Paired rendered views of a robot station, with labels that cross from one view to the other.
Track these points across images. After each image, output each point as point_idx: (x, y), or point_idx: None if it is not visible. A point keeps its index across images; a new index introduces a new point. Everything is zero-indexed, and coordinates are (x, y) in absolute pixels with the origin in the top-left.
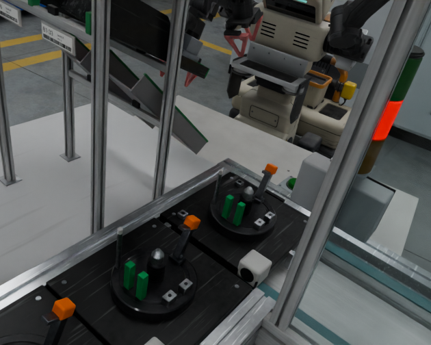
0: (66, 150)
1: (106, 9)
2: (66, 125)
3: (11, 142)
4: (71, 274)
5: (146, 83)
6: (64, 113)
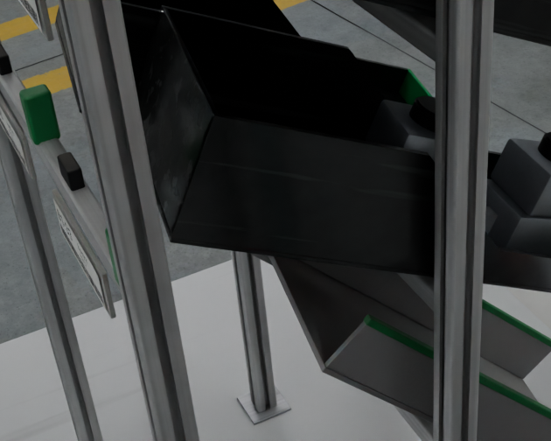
0: (251, 391)
1: (146, 239)
2: (246, 333)
3: (90, 393)
4: None
5: (374, 344)
6: (240, 304)
